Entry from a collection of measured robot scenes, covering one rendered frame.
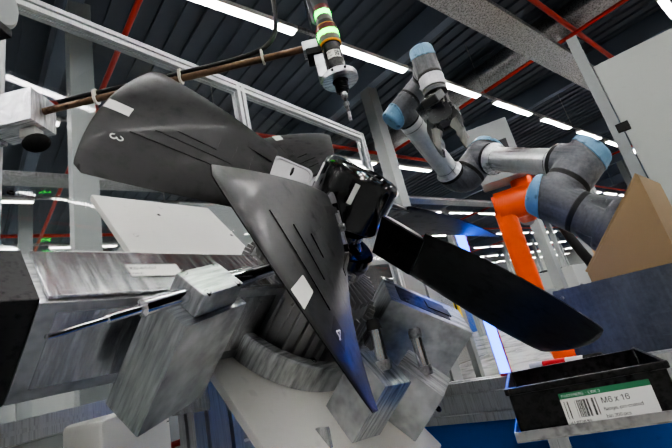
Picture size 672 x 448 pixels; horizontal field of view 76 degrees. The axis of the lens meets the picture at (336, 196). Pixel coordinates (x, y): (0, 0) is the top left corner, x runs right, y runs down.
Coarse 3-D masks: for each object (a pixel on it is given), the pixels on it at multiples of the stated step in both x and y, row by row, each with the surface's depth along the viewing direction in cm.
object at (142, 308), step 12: (264, 264) 51; (240, 276) 46; (252, 276) 48; (264, 276) 50; (180, 288) 39; (144, 300) 35; (156, 300) 36; (168, 300) 37; (180, 300) 38; (120, 312) 33; (132, 312) 34; (144, 312) 35; (156, 312) 36; (84, 324) 31; (96, 324) 32; (48, 336) 28; (60, 336) 29
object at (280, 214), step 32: (224, 192) 31; (256, 192) 34; (288, 192) 40; (320, 192) 49; (256, 224) 31; (288, 224) 36; (320, 224) 43; (288, 256) 33; (320, 256) 39; (288, 288) 30; (320, 288) 35; (320, 320) 32; (352, 320) 42; (352, 352) 35; (352, 384) 31
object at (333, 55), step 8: (336, 40) 82; (328, 48) 82; (336, 48) 82; (328, 56) 81; (336, 56) 81; (328, 64) 81; (336, 64) 80; (344, 64) 82; (336, 80) 80; (344, 80) 80; (336, 88) 80; (344, 88) 79
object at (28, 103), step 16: (0, 96) 81; (16, 96) 81; (32, 96) 81; (0, 112) 80; (16, 112) 80; (32, 112) 80; (0, 128) 80; (16, 128) 81; (48, 128) 84; (0, 144) 84
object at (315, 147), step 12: (276, 144) 88; (288, 144) 87; (300, 144) 86; (312, 144) 86; (324, 144) 86; (288, 156) 82; (300, 156) 81; (312, 156) 80; (324, 156) 80; (312, 168) 77
